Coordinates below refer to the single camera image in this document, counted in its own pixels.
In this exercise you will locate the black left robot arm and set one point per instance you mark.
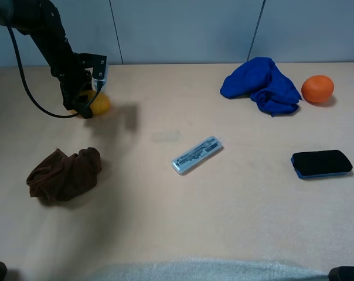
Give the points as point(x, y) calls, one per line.
point(41, 21)

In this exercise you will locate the blue crumpled cloth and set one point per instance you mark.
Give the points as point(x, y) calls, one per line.
point(261, 80)

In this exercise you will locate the black blue board eraser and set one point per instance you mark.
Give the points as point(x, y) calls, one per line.
point(324, 163)

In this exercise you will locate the brown crumpled cloth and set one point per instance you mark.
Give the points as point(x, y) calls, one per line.
point(61, 178)

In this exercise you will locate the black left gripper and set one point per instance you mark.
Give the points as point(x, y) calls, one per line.
point(78, 77)

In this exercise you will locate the orange round fruit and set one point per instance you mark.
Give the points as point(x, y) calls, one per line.
point(317, 89)

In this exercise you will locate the clear plastic tool case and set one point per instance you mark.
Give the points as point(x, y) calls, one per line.
point(196, 155)

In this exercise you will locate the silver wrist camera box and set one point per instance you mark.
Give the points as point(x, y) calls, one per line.
point(100, 74)

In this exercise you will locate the grey foam pad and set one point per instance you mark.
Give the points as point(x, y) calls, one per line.
point(206, 269)

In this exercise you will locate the yellow lemon fruit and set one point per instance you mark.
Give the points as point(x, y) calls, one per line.
point(100, 105)

